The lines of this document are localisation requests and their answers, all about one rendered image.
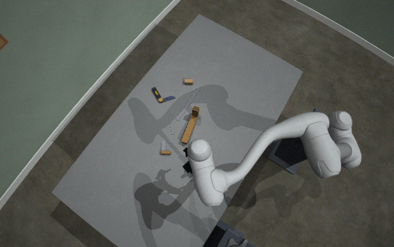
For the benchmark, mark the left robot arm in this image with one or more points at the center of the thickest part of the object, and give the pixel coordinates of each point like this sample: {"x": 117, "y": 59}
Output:
{"x": 233, "y": 243}

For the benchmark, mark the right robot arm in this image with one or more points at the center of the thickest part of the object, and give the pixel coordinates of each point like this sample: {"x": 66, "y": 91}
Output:
{"x": 323, "y": 137}

